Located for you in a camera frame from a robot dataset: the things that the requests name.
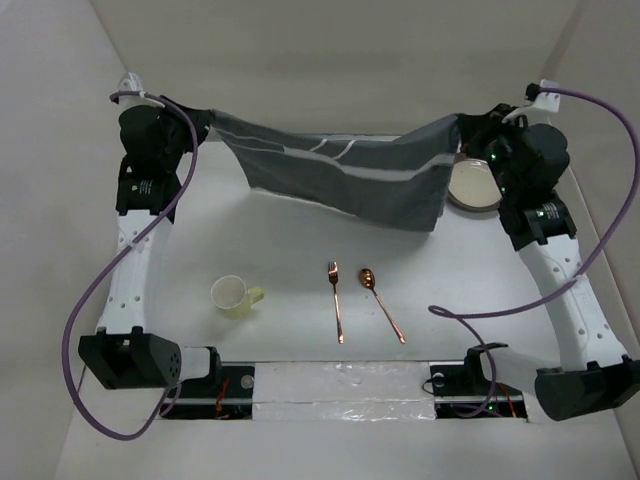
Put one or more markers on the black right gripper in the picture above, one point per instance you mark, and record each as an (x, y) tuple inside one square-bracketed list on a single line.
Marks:
[(476, 128)]

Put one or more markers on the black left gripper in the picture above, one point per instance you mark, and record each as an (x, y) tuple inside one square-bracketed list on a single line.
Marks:
[(199, 118)]

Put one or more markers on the grey striped cloth placemat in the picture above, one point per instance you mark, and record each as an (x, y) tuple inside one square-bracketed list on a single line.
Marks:
[(400, 184)]

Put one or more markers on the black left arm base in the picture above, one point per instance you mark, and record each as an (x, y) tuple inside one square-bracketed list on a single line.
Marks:
[(229, 396)]

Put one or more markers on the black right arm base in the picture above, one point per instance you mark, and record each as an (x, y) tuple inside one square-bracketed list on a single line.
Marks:
[(461, 391)]

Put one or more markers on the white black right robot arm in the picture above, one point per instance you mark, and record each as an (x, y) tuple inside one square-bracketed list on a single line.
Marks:
[(595, 372)]

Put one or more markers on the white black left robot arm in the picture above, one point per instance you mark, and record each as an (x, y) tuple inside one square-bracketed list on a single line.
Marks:
[(124, 352)]

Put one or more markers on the brown rimmed cream plate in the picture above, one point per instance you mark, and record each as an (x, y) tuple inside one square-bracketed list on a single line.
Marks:
[(472, 187)]

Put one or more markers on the yellow plastic cup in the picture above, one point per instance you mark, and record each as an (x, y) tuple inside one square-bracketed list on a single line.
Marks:
[(233, 298)]

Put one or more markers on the copper spoon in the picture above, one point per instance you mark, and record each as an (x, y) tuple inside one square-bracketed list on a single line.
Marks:
[(367, 279)]

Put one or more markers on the copper fork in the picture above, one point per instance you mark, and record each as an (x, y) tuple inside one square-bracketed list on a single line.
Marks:
[(333, 280)]

